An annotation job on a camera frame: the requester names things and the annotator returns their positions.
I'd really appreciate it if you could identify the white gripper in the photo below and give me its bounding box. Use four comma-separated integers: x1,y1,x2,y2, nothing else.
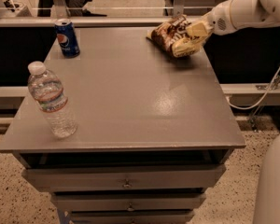
171,0,232,58

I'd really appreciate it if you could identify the brown chip bag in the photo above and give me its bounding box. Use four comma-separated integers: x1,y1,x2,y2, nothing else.
146,14,215,59

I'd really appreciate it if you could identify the clear plastic water bottle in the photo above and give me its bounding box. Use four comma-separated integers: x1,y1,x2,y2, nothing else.
28,61,77,138

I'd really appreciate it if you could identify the grey drawer cabinet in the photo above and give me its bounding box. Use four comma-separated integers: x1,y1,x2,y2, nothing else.
0,26,247,224

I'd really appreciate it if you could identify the blue pepsi can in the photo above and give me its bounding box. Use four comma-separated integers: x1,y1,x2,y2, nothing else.
55,19,80,58

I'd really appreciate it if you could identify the top grey drawer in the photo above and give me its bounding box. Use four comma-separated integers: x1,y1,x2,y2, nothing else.
22,164,226,192

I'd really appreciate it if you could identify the grey drawer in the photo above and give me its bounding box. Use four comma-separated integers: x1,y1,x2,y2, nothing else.
70,211,193,224
22,164,226,192
51,193,205,212

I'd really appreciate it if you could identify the middle grey drawer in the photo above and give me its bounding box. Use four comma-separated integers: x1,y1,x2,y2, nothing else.
51,193,205,212

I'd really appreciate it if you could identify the bottom grey drawer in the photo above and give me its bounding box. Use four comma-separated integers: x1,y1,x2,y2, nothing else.
70,211,193,224

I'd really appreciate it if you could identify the white cable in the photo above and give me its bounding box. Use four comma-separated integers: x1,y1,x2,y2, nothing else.
227,28,280,111

